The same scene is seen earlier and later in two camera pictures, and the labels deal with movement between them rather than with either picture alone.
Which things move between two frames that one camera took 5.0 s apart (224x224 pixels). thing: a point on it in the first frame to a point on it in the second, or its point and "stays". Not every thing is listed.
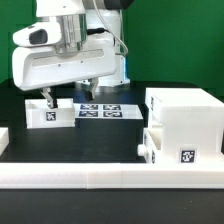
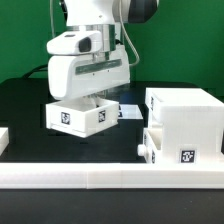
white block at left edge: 4,139 stays
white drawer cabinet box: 187,124 stays
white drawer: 40,115 to 82,117
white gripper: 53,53 to 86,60
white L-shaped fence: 127,175 stays
